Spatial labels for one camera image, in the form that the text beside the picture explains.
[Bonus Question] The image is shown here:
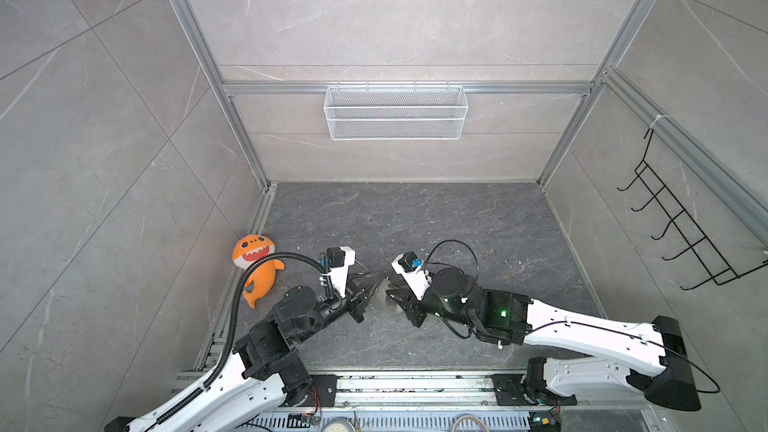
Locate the white wire mesh basket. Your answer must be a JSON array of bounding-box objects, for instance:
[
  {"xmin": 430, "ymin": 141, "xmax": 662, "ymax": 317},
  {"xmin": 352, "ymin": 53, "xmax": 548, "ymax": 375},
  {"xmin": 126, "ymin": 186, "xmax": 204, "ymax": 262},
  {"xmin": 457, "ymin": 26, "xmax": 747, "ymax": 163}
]
[{"xmin": 323, "ymin": 85, "xmax": 469, "ymax": 141}]

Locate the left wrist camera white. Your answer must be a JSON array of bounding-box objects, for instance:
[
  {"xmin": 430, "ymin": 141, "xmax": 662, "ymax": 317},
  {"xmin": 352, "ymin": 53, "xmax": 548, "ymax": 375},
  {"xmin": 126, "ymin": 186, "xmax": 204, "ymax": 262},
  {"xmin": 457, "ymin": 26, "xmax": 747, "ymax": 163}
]
[{"xmin": 320, "ymin": 246, "xmax": 356, "ymax": 298}]

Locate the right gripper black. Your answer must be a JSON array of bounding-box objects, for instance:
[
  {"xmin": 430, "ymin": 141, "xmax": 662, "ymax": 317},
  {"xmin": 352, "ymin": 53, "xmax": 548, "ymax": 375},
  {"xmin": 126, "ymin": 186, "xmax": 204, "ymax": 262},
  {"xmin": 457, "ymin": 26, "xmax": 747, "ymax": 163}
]
[{"xmin": 384, "ymin": 273, "xmax": 478, "ymax": 331}]

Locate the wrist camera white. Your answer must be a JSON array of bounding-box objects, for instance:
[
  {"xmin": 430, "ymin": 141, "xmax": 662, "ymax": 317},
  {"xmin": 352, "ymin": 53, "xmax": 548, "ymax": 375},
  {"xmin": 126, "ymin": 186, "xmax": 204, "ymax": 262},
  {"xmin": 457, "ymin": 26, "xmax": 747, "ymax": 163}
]
[
  {"xmin": 391, "ymin": 251, "xmax": 431, "ymax": 301},
  {"xmin": 320, "ymin": 246, "xmax": 356, "ymax": 298}
]

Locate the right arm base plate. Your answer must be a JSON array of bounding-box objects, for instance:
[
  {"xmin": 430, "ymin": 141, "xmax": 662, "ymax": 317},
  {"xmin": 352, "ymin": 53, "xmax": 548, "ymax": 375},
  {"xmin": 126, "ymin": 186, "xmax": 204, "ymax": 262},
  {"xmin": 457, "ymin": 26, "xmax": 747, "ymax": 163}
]
[{"xmin": 490, "ymin": 374, "xmax": 577, "ymax": 407}]

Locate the aluminium rail frame front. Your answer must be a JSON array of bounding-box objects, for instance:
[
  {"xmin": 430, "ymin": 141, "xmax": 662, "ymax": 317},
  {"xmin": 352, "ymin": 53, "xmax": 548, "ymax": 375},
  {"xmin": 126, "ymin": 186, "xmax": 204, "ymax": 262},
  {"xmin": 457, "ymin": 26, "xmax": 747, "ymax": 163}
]
[{"xmin": 158, "ymin": 370, "xmax": 667, "ymax": 432}]

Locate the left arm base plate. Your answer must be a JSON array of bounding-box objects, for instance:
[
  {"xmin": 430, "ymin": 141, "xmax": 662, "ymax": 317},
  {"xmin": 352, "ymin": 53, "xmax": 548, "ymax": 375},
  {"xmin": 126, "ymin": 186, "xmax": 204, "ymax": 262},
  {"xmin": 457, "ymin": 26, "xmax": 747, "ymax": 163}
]
[{"xmin": 297, "ymin": 374, "xmax": 339, "ymax": 408}]

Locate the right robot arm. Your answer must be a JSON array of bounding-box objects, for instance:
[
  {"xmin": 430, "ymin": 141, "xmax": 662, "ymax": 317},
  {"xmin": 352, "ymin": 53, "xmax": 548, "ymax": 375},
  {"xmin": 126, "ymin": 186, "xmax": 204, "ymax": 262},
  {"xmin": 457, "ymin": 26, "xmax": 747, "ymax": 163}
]
[{"xmin": 387, "ymin": 259, "xmax": 701, "ymax": 412}]

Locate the right camera black cable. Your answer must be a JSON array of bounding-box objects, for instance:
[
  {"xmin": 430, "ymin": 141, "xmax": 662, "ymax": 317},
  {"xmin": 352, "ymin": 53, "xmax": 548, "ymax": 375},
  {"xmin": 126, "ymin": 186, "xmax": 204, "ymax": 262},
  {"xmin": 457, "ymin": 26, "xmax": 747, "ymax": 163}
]
[{"xmin": 422, "ymin": 239, "xmax": 481, "ymax": 280}]

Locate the black corrugated cable conduit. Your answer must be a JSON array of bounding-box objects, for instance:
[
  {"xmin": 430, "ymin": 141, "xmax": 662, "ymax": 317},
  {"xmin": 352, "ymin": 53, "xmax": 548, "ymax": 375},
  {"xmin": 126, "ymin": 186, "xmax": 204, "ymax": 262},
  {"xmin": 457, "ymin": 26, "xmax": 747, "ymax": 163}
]
[{"xmin": 143, "ymin": 251, "xmax": 328, "ymax": 427}]

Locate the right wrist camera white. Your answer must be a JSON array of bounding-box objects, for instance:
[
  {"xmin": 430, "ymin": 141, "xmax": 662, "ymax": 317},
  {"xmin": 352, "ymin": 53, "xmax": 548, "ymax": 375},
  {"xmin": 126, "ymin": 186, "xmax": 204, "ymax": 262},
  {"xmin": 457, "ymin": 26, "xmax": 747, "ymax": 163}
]
[{"xmin": 391, "ymin": 251, "xmax": 431, "ymax": 301}]

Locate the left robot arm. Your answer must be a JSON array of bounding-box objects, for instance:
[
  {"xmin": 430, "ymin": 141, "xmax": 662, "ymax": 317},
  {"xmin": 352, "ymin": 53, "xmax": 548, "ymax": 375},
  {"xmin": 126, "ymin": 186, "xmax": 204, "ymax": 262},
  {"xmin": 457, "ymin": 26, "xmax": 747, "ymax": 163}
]
[{"xmin": 105, "ymin": 273, "xmax": 386, "ymax": 431}]

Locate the orange shark plush toy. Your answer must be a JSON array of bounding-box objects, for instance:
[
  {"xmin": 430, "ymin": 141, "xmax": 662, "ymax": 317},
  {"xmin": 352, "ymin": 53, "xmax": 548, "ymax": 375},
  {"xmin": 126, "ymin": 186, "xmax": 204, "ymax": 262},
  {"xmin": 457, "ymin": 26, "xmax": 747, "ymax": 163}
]
[{"xmin": 232, "ymin": 234, "xmax": 285, "ymax": 309}]

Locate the black wire hook rack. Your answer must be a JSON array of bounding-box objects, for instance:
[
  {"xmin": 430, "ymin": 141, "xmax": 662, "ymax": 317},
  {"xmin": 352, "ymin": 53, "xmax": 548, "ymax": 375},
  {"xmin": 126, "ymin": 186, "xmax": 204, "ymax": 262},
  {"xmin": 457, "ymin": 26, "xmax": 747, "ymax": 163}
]
[{"xmin": 616, "ymin": 128, "xmax": 767, "ymax": 291}]

